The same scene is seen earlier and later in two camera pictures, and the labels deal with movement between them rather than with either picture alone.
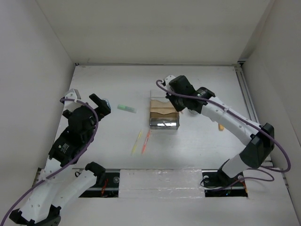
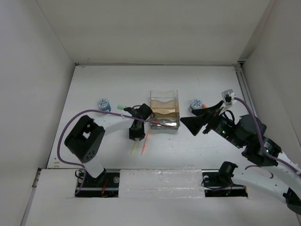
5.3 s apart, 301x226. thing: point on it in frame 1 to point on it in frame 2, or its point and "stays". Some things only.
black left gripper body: [90, 135] to [137, 133]
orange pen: [144, 147] stays
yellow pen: [135, 145] stays
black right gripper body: [178, 101] to [223, 126]
